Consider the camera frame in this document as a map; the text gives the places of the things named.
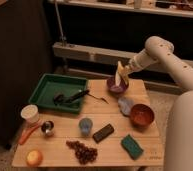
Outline purple bowl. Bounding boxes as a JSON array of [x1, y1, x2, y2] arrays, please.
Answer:
[[107, 76, 129, 94]]

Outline orange yellow apple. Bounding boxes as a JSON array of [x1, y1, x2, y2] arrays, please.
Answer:
[[26, 150, 43, 167]]

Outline orange carrot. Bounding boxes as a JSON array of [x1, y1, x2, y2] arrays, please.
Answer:
[[18, 125, 39, 145]]

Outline bunch of dark grapes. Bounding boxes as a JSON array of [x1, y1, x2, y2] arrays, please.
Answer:
[[66, 141, 98, 164]]

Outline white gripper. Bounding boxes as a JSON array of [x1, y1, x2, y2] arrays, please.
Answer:
[[117, 58, 141, 82]]

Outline low wooden shelf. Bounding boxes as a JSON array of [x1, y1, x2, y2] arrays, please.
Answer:
[[52, 37, 193, 92]]

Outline dark cabinet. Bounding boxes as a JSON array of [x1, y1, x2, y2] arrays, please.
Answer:
[[0, 0, 52, 149]]

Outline dark chocolate bar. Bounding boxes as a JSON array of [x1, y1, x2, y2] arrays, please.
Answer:
[[93, 124, 114, 143]]

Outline metal pole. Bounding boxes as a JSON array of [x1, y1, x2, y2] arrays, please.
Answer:
[[54, 0, 67, 46]]

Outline blue plastic cup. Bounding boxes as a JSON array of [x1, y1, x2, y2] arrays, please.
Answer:
[[79, 118, 93, 136]]

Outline light blue cloth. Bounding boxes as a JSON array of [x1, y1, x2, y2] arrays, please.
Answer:
[[118, 97, 134, 116]]

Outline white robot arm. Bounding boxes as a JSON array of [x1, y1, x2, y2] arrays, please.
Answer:
[[117, 36, 193, 171]]

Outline green sponge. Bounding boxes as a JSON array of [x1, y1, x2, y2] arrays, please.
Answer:
[[121, 135, 143, 160]]

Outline yellow banana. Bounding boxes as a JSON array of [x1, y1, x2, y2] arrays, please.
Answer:
[[115, 66, 122, 86]]

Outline red bowl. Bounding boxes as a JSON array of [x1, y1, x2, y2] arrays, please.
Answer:
[[130, 104, 155, 127]]

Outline black brush in tray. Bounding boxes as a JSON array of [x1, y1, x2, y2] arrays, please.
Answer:
[[53, 90, 89, 105]]

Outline green plastic tray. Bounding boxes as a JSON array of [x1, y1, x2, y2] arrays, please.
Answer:
[[28, 74, 88, 114]]

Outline white paper cup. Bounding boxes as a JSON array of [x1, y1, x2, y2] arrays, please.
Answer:
[[21, 104, 39, 124]]

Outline small metal cup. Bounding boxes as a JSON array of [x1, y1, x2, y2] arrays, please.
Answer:
[[41, 121, 54, 136]]

